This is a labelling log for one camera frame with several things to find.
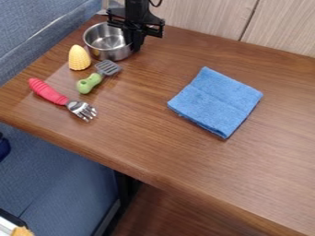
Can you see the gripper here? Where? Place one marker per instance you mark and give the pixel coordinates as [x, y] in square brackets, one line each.
[139, 21]

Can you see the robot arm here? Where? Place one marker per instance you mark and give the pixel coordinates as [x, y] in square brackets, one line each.
[137, 5]

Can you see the silver pot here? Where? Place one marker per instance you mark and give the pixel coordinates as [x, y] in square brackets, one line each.
[107, 43]

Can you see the yellow toy corn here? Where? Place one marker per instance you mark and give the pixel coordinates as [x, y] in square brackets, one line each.
[78, 57]

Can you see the blue cloth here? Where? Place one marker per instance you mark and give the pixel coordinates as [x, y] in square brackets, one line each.
[215, 101]

